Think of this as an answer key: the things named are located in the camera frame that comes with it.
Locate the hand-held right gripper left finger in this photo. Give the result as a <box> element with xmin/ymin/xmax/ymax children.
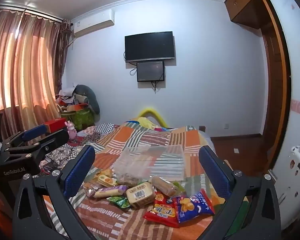
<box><xmin>12</xmin><ymin>144</ymin><xmax>96</xmax><ymax>240</ymax></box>

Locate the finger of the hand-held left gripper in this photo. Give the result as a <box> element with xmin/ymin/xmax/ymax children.
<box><xmin>2</xmin><ymin>124</ymin><xmax>50</xmax><ymax>148</ymax></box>
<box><xmin>7</xmin><ymin>129</ymin><xmax>70</xmax><ymax>167</ymax></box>

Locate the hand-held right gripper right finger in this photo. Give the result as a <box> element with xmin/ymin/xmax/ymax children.
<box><xmin>199</xmin><ymin>145</ymin><xmax>282</xmax><ymax>240</ymax></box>

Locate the pink clear snack packet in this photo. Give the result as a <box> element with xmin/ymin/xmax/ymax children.
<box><xmin>83</xmin><ymin>182</ymin><xmax>101</xmax><ymax>197</ymax></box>

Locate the cream round-print snack packet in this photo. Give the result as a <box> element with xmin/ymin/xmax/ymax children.
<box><xmin>96</xmin><ymin>175</ymin><xmax>119</xmax><ymax>187</ymax></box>

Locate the purple striped wafer packet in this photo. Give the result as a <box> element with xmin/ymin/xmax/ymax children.
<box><xmin>93</xmin><ymin>185</ymin><xmax>128</xmax><ymax>199</ymax></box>

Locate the green striped snack packet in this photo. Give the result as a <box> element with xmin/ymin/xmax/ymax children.
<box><xmin>174</xmin><ymin>181</ymin><xmax>188</xmax><ymax>193</ymax></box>

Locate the blue chip packet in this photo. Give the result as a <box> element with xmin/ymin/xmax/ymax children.
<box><xmin>175</xmin><ymin>189</ymin><xmax>215</xmax><ymax>223</ymax></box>

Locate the brown snack bag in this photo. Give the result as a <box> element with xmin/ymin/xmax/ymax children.
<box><xmin>116</xmin><ymin>172</ymin><xmax>143</xmax><ymax>187</ymax></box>

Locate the small green snack packet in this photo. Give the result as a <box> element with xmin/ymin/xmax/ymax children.
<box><xmin>107</xmin><ymin>196</ymin><xmax>131</xmax><ymax>208</ymax></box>

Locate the round biscuit roll packet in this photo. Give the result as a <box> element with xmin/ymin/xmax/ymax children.
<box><xmin>150</xmin><ymin>176</ymin><xmax>178</xmax><ymax>197</ymax></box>

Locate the clear plastic container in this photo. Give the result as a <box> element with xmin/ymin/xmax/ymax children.
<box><xmin>113</xmin><ymin>145</ymin><xmax>185</xmax><ymax>181</ymax></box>

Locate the red snack packet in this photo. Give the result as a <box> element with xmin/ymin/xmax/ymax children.
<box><xmin>143</xmin><ymin>191</ymin><xmax>180</xmax><ymax>228</ymax></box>

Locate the beige cake package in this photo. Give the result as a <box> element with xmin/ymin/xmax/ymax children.
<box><xmin>125</xmin><ymin>182</ymin><xmax>157</xmax><ymax>210</ymax></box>

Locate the red box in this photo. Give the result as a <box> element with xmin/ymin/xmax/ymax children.
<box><xmin>44</xmin><ymin>118</ymin><xmax>68</xmax><ymax>132</ymax></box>

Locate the green bag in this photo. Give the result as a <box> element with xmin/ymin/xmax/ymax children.
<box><xmin>61</xmin><ymin>106</ymin><xmax>95</xmax><ymax>130</ymax></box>

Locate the floral patterned bedsheet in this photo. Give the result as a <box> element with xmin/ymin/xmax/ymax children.
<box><xmin>38</xmin><ymin>123</ymin><xmax>121</xmax><ymax>173</ymax></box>

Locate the pile of clutter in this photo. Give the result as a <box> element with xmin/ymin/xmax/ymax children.
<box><xmin>55</xmin><ymin>87</ymin><xmax>76</xmax><ymax>108</ymax></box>

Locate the pink orange window curtain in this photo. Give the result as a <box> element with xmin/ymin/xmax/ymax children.
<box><xmin>0</xmin><ymin>4</ymin><xmax>72</xmax><ymax>145</ymax></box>

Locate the patchwork striped blanket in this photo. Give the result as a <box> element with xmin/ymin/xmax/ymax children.
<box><xmin>40</xmin><ymin>116</ymin><xmax>240</xmax><ymax>240</ymax></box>

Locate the white refrigerator with stickers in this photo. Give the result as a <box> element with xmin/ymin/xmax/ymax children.
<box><xmin>272</xmin><ymin>145</ymin><xmax>300</xmax><ymax>230</ymax></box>

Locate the yellow curved tube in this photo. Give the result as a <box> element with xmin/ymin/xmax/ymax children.
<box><xmin>137</xmin><ymin>108</ymin><xmax>167</xmax><ymax>125</ymax></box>

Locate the white air conditioner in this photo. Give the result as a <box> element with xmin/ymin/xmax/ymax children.
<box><xmin>73</xmin><ymin>9</ymin><xmax>115</xmax><ymax>37</ymax></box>

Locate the wooden overhead cabinet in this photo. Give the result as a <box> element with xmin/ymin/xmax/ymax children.
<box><xmin>224</xmin><ymin>0</ymin><xmax>277</xmax><ymax>30</ymax></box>

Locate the wooden door frame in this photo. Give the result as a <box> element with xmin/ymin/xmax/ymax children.
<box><xmin>259</xmin><ymin>0</ymin><xmax>292</xmax><ymax>172</ymax></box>

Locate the small black wall monitor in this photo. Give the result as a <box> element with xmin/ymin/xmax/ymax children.
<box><xmin>136</xmin><ymin>61</ymin><xmax>165</xmax><ymax>82</ymax></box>

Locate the black wall television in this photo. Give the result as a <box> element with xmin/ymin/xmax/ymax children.
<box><xmin>124</xmin><ymin>31</ymin><xmax>176</xmax><ymax>63</ymax></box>

